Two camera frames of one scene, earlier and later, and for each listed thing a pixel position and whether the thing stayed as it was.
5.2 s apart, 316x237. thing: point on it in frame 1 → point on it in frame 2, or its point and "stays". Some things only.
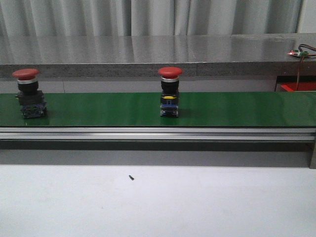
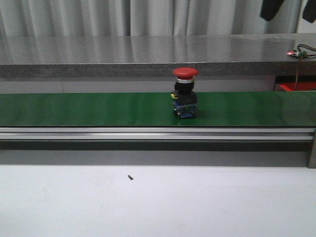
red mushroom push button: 31,98 → 185,98
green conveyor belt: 158,109 stays
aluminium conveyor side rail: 152,134 stays
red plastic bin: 302,86 stays
